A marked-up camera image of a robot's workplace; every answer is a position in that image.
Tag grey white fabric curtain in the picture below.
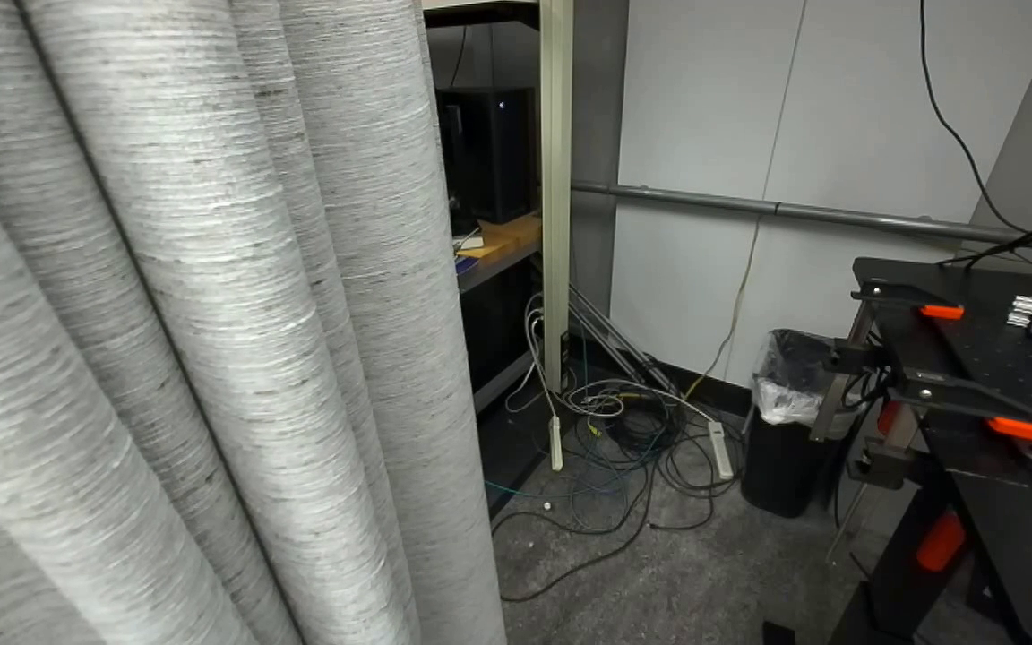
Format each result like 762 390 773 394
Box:
0 0 514 645

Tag wooden shelf board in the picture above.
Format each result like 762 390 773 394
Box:
455 210 546 297

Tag white plug bar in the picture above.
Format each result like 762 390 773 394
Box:
546 408 569 475

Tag black computer tower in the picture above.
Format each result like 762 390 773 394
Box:
434 85 538 233

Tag white power strip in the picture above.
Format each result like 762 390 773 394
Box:
702 417 739 483

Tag black trash bin with bag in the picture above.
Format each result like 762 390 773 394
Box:
739 327 858 518

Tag orange grip on stand leg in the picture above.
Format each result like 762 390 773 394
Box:
909 507 973 578

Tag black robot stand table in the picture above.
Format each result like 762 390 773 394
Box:
821 253 1032 645

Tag thin black rod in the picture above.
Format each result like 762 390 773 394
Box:
935 198 1032 273

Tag tangled floor cables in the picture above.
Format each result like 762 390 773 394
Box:
486 291 748 610

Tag cream vertical post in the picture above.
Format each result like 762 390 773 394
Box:
538 0 576 399

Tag thin yellow cable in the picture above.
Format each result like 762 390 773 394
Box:
678 0 812 405

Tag metal wall rail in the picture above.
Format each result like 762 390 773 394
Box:
569 178 1032 253

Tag small orange clamp handle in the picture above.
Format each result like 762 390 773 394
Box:
915 297 972 327

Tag orange handled black clamp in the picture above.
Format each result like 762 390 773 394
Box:
825 338 1032 451

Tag black wall cable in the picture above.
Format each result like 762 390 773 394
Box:
915 0 1032 242

